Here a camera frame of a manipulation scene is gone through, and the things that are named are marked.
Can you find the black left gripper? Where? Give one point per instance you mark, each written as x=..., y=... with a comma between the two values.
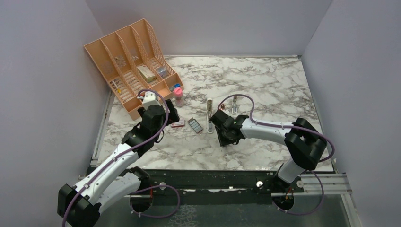
x=172, y=116

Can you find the red staple box sleeve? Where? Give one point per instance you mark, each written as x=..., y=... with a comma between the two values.
x=178, y=124

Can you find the long white stapler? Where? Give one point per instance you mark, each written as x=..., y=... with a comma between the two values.
x=209, y=115

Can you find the pink cap glue bottle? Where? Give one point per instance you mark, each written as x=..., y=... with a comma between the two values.
x=178, y=96

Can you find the clear bag of clips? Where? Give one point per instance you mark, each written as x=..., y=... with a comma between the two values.
x=162, y=72

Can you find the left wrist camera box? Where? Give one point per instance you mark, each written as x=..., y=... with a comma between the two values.
x=148, y=99

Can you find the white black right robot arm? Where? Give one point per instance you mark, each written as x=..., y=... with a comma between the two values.
x=300, y=137

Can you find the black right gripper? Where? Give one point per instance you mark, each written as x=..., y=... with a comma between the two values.
x=223, y=142

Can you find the yellow green box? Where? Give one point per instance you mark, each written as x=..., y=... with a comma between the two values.
x=146, y=73

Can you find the peach plastic desk organizer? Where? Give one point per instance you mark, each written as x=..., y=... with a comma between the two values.
x=117, y=56

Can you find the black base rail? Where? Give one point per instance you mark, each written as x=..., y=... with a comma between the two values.
x=197, y=187

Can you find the staple box tray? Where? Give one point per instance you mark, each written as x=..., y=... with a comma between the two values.
x=194, y=124

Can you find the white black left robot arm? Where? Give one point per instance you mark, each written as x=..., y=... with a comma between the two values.
x=82, y=204

